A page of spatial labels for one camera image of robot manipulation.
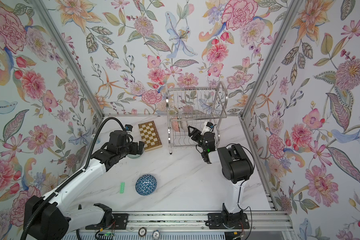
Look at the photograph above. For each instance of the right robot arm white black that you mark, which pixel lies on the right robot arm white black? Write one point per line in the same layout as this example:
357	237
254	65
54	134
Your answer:
237	168

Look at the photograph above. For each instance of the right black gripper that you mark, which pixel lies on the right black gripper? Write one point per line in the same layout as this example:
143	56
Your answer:
197	132

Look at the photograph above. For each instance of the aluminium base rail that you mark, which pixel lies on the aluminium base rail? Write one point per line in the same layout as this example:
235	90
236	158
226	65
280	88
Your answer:
205	221

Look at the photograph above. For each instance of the silver two-tier dish rack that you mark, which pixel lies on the silver two-tier dish rack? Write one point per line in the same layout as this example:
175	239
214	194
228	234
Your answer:
195	105

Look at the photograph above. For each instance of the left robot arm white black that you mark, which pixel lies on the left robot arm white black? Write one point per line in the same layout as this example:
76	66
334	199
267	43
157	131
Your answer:
48	218

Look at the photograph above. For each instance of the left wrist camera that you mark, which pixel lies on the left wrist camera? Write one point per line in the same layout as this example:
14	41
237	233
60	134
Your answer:
129	128

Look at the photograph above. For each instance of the pink striped bowl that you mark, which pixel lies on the pink striped bowl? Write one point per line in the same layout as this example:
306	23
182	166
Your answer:
183	125

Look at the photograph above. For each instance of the pale green striped bowl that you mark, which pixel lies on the pale green striped bowl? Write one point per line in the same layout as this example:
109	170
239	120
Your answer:
134	156

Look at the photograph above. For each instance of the blue triangle patterned bowl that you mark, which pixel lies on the blue triangle patterned bowl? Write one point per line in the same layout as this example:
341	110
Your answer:
146	185

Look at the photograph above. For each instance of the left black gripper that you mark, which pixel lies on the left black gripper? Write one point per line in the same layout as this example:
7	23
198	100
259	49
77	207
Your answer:
135	145

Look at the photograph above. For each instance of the small green plastic block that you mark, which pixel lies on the small green plastic block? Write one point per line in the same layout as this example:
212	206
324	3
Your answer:
122	188

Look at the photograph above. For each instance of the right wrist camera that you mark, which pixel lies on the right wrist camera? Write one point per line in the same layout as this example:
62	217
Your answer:
208	127

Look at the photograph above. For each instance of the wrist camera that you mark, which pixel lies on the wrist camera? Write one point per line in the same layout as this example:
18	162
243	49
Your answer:
129	128
208	127

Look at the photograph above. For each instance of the wooden folded chessboard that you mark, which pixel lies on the wooden folded chessboard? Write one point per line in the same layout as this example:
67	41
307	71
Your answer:
150	136

